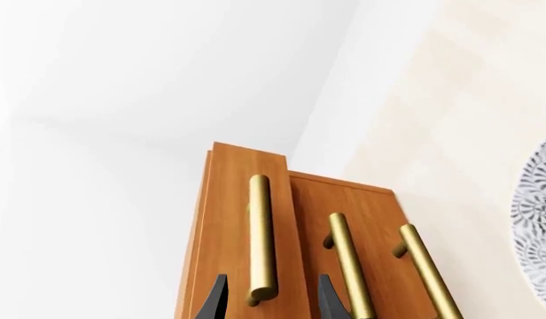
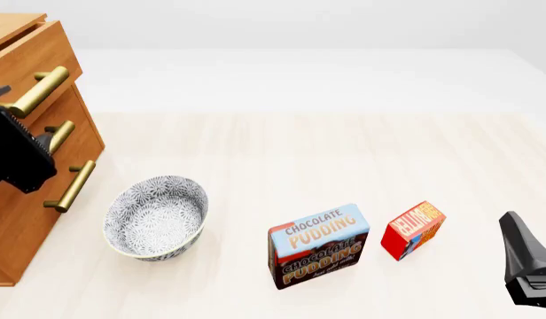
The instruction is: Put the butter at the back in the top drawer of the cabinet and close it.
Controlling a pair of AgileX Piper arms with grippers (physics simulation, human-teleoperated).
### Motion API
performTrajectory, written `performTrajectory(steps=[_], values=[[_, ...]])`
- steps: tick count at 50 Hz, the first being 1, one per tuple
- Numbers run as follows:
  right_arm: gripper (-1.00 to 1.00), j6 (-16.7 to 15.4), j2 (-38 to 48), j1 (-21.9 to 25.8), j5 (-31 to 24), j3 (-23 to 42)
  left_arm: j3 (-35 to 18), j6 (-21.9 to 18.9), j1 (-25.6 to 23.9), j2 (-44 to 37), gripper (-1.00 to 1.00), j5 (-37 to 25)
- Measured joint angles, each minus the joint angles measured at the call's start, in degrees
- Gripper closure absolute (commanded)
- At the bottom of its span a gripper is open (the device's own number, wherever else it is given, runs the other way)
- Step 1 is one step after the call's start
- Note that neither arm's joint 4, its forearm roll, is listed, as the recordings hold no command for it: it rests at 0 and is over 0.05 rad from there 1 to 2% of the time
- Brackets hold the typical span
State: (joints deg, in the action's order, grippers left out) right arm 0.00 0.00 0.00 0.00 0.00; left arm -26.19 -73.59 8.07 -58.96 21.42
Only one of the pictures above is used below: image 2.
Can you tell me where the wooden drawer, slim brass handle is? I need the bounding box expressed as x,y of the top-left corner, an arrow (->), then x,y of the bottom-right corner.
0,147 -> 105,285

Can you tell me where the red butter box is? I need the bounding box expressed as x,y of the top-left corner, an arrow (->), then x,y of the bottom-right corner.
379,199 -> 448,262

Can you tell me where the wooden drawer, large brass handle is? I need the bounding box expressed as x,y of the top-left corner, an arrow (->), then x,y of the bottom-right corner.
0,19 -> 84,113

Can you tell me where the chocolate pudding box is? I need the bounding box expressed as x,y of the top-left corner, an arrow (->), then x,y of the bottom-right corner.
267,202 -> 372,292

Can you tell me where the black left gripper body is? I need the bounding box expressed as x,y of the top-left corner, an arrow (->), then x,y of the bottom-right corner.
0,105 -> 59,195

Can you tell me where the slim brass drawer handle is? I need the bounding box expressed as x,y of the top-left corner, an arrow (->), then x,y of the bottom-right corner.
43,159 -> 98,214

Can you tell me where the large brass drawer handle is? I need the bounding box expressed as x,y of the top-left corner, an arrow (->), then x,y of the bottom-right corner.
8,65 -> 71,120

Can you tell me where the wooden drawer, short brass handle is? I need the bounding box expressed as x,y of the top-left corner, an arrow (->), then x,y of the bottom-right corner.
22,84 -> 106,175

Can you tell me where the short brass drawer handle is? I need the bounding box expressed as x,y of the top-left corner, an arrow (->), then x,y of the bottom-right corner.
43,120 -> 76,156

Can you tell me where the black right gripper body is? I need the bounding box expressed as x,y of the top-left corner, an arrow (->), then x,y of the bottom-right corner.
504,265 -> 546,311

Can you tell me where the wooden cabinet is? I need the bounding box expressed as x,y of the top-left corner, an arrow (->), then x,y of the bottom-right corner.
0,12 -> 106,287

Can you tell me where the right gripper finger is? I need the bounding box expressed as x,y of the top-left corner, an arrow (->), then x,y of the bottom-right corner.
498,210 -> 546,284

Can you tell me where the grey patterned bowl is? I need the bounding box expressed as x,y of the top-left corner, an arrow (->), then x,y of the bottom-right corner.
103,175 -> 210,263

